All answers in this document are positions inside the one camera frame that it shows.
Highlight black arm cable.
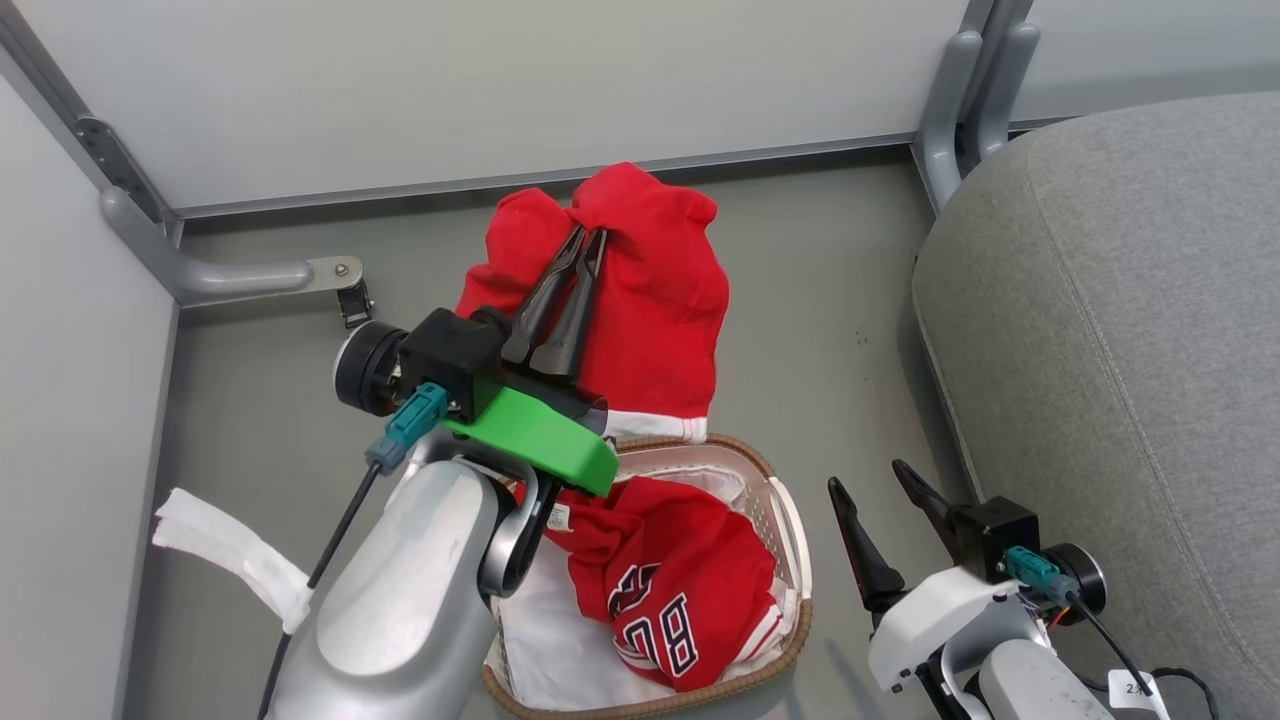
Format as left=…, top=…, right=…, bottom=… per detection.
left=257, top=460, right=387, bottom=720
left=1064, top=594, right=1222, bottom=720

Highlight woven laundry basket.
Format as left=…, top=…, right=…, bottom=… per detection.
left=480, top=433, right=814, bottom=720

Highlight teal left camera connector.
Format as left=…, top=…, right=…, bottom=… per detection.
left=364, top=382, right=450, bottom=475

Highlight white paper cable tag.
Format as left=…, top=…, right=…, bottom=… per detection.
left=1107, top=669, right=1172, bottom=720

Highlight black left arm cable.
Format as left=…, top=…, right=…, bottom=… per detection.
left=257, top=460, right=387, bottom=720

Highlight metal caster wheel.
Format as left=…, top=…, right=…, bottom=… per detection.
left=100, top=185, right=366, bottom=307

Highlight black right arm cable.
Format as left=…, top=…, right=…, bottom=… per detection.
left=1064, top=594, right=1222, bottom=720

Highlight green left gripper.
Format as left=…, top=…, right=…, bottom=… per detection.
left=443, top=227, right=622, bottom=499

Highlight teal right camera connector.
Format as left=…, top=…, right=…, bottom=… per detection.
left=1004, top=546, right=1064, bottom=602

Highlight white garment in basket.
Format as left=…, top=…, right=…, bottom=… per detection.
left=490, top=445, right=802, bottom=714

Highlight plain red garment white hem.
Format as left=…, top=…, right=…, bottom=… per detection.
left=455, top=162, right=732, bottom=444

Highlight red jersey with number print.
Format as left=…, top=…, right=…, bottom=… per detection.
left=515, top=474, right=787, bottom=694

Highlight small black metal caster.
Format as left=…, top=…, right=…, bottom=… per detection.
left=337, top=280, right=374, bottom=330

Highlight grey fabric sofa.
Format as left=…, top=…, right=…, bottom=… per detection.
left=911, top=92, right=1280, bottom=720

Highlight white fabric strap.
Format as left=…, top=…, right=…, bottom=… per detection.
left=152, top=488, right=314, bottom=635

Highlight teal camera connector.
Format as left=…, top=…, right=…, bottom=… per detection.
left=1004, top=546, right=1064, bottom=602
left=364, top=382, right=450, bottom=475

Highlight grey metal partition leg tubes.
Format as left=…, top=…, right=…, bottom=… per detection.
left=914, top=0, right=1042, bottom=213

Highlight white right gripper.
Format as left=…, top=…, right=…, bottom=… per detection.
left=827, top=459, right=1022, bottom=693

